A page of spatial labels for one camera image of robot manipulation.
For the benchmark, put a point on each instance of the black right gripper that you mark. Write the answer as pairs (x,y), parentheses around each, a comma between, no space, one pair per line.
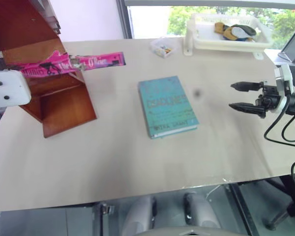
(269,97)

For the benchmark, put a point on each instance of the teal hardcover book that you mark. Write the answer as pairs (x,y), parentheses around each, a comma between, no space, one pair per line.
(166,105)

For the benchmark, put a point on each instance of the wooden bookshelf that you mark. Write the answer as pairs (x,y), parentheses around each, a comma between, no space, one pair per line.
(64,108)

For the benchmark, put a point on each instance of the pink paperback book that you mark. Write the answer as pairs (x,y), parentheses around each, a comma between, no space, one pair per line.
(103,61)

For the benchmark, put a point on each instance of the white plastic basket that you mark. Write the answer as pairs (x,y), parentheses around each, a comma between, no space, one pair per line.
(226,37)

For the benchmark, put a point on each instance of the yellow and dark gloves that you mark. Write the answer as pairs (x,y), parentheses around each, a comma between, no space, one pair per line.
(236,31)

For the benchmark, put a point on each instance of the small clear plastic box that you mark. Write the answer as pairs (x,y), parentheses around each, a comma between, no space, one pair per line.
(164,48)

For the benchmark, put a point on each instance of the grey rounded robot leg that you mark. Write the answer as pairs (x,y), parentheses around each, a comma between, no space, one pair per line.
(140,214)
(201,211)

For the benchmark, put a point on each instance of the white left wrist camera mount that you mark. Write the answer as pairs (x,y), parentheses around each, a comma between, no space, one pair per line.
(7,88)

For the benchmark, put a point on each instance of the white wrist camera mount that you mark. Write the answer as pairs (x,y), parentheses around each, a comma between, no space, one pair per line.
(7,88)
(284,81)

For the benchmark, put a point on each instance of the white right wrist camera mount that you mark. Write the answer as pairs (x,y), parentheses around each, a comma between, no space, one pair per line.
(284,81)

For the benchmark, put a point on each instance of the metal table frame bracket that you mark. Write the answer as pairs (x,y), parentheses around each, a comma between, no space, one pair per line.
(104,214)

